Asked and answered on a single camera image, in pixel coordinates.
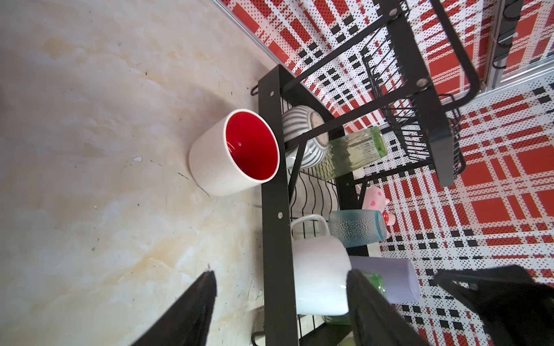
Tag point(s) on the teal textured plastic cup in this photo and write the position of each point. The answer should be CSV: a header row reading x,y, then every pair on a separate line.
x,y
355,228

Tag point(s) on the tall green glass cup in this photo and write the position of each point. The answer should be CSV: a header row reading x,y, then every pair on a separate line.
x,y
351,152

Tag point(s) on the black wire dish rack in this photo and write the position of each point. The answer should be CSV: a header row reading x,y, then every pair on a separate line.
x,y
407,125

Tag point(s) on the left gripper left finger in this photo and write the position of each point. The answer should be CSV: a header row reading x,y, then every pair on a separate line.
x,y
188,320

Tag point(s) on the pink pig plush red dress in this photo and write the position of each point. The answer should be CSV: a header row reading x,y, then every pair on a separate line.
x,y
375,199

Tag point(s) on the lilac plastic cup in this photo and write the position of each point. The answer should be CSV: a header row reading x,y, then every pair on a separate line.
x,y
399,275

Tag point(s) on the white mug red inside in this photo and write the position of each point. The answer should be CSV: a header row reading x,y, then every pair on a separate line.
x,y
236,154

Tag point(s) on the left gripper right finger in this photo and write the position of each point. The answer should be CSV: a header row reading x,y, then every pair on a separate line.
x,y
373,320

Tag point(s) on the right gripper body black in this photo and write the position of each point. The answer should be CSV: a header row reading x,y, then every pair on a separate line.
x,y
514,309

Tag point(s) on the white ceramic mug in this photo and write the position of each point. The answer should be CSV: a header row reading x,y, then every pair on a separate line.
x,y
321,265

